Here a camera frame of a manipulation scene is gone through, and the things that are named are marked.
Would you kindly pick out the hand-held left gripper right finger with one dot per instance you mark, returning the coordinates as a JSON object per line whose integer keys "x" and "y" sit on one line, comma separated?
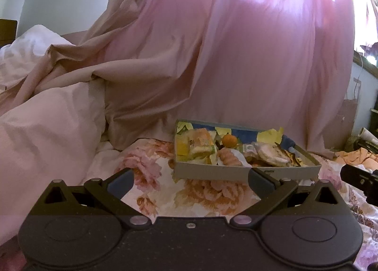
{"x": 256, "y": 183}

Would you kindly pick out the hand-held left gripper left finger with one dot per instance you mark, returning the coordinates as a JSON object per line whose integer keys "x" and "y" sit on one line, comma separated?
{"x": 121, "y": 181}

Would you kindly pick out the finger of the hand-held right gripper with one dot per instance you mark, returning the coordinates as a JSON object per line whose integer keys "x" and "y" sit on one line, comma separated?
{"x": 357, "y": 176}

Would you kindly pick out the pale cookie packet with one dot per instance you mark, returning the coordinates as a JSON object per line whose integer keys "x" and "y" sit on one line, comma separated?
{"x": 273, "y": 153}

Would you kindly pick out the green white snack packet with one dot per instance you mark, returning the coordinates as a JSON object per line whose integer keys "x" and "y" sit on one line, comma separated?
{"x": 248, "y": 148}

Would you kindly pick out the grey cardboard box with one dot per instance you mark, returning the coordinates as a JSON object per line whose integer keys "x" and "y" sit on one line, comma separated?
{"x": 212, "y": 172}

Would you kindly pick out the small orange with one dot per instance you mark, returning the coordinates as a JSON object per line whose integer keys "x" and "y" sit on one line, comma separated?
{"x": 229, "y": 140}

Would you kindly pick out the orange yellow bread packet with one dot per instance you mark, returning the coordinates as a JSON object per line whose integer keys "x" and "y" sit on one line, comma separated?
{"x": 195, "y": 141}

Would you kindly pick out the orange cloth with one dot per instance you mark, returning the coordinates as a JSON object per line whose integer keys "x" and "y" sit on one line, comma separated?
{"x": 357, "y": 155}

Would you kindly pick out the rolled paper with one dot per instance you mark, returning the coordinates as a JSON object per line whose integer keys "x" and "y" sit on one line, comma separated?
{"x": 367, "y": 133}

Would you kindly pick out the floral bedsheet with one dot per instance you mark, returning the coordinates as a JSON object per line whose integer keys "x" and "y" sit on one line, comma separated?
{"x": 165, "y": 188}

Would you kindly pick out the yellow paper scrap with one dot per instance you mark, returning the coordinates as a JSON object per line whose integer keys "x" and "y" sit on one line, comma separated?
{"x": 270, "y": 135}

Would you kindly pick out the pink hanging bag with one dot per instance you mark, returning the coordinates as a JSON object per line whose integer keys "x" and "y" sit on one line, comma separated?
{"x": 350, "y": 117}

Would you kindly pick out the dark wooden shelf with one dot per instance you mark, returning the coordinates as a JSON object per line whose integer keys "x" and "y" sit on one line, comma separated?
{"x": 373, "y": 114}

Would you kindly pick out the pink curtain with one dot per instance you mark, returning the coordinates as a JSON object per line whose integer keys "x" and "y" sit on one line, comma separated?
{"x": 265, "y": 67}

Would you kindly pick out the beige curtain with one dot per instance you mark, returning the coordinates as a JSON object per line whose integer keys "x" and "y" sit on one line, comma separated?
{"x": 141, "y": 67}

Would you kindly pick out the patterned window curtain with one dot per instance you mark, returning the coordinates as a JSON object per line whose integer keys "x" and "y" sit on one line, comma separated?
{"x": 369, "y": 2}

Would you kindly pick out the wooden headboard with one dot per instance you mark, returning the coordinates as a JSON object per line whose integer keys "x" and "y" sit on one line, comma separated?
{"x": 7, "y": 30}

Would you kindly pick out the wooden window frame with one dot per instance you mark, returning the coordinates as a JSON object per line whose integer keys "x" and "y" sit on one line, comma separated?
{"x": 366, "y": 64}

